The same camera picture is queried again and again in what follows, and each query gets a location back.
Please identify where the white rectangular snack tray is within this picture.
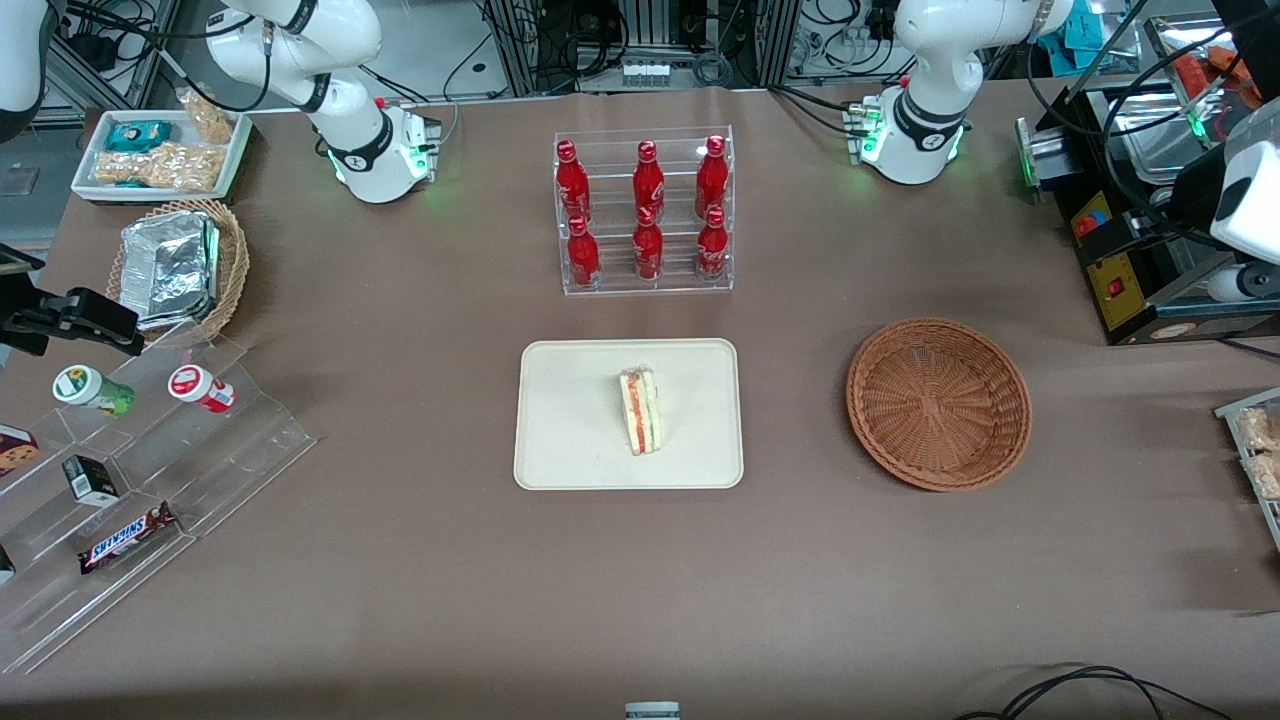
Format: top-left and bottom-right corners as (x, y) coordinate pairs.
(70, 108), (254, 205)

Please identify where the large clear peanut bag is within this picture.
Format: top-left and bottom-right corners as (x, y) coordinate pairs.
(91, 141), (227, 192)

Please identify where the teal paper box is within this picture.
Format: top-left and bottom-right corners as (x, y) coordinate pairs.
(1038, 0), (1103, 73)

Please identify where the brown cookie box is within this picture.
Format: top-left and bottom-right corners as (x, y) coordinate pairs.
(0, 424), (42, 479)

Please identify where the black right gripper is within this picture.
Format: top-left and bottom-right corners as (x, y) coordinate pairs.
(0, 246), (145, 358)

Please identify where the orange red food pack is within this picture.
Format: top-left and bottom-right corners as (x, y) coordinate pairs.
(1168, 44), (1257, 105)

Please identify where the black yellow control box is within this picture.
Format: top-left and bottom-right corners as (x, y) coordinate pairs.
(1068, 188), (1280, 348)

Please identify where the Snickers chocolate bar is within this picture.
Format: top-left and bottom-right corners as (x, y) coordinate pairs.
(78, 501), (180, 576)

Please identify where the triangular sandwich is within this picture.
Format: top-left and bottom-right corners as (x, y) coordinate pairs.
(618, 366), (666, 458)

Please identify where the clear acrylic bottle rack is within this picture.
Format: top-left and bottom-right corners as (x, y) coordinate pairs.
(553, 125), (735, 298)

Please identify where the clear acrylic stepped stand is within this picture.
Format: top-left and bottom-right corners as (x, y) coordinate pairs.
(0, 318), (319, 677)

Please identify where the teal snack packet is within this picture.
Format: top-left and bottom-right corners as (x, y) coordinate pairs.
(104, 120), (174, 154)

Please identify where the brown wicker basket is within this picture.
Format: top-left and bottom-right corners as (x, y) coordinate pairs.
(846, 317), (1033, 493)

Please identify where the silver foil pack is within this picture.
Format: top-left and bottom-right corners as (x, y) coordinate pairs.
(119, 211), (222, 332)

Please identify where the small black carton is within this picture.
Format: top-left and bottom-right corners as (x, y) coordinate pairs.
(61, 454), (122, 507)

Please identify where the silver metal tray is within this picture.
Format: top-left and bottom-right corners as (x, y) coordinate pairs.
(1105, 88), (1241, 187)

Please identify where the red cola bottle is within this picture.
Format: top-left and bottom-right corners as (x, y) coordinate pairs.
(696, 204), (731, 283)
(555, 139), (593, 224)
(567, 214), (602, 290)
(695, 134), (731, 219)
(632, 139), (667, 223)
(632, 206), (665, 282)

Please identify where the green lid yogurt cup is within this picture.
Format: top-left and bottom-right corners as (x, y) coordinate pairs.
(52, 364), (137, 418)

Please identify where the red lid yogurt cup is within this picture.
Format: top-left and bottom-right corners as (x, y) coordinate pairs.
(166, 363), (238, 415)

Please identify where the small clear snack bag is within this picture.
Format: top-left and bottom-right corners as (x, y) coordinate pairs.
(177, 88), (237, 145)

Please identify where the light wicker basket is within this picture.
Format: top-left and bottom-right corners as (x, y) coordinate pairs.
(105, 198), (251, 346)

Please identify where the black cable loop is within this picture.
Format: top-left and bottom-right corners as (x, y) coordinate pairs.
(950, 664), (1237, 720)

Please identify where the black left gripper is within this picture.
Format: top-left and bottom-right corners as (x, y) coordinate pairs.
(1170, 149), (1237, 235)

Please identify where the wire rack with snacks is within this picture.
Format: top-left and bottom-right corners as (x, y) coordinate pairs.
(1214, 388), (1280, 553)

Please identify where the silver bracket with green light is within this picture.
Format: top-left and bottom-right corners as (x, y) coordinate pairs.
(1014, 116), (1073, 207)

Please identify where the cream plastic tray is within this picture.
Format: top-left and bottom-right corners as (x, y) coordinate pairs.
(513, 338), (745, 492)

